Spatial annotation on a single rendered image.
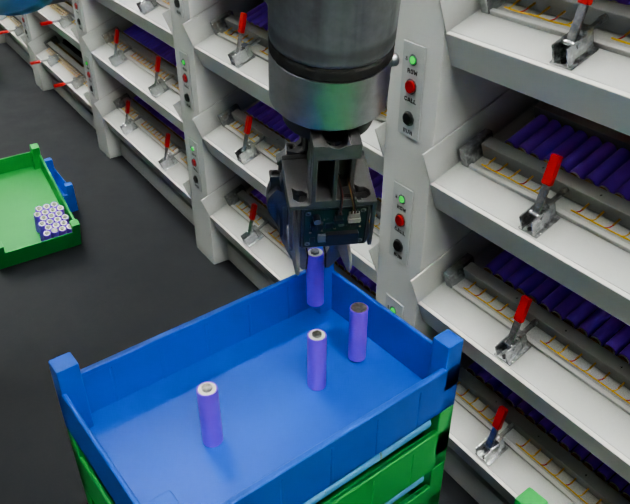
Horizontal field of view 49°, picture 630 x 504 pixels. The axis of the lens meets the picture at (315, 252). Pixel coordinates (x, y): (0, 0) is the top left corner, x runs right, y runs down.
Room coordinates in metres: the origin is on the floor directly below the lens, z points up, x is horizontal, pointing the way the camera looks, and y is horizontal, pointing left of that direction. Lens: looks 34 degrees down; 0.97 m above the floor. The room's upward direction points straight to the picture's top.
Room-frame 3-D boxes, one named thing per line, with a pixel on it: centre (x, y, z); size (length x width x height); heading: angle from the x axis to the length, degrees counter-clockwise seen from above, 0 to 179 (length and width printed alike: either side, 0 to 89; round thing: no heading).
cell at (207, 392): (0.42, 0.09, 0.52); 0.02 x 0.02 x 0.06
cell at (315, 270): (0.58, 0.00, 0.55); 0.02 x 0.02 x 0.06
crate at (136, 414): (0.46, 0.05, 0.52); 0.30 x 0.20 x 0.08; 128
